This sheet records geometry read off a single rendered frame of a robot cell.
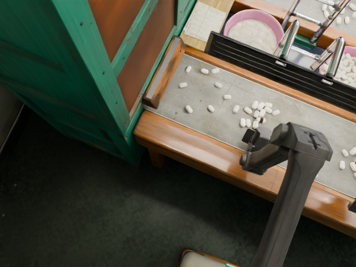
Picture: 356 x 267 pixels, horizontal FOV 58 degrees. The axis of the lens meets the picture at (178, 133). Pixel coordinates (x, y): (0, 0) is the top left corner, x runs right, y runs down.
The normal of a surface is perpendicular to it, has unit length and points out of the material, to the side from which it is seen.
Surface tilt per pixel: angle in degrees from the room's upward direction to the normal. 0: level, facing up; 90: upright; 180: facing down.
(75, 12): 90
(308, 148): 19
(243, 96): 0
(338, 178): 0
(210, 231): 0
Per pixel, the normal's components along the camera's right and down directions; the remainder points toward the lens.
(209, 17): 0.03, -0.25
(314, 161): -0.05, 0.07
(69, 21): 0.91, 0.40
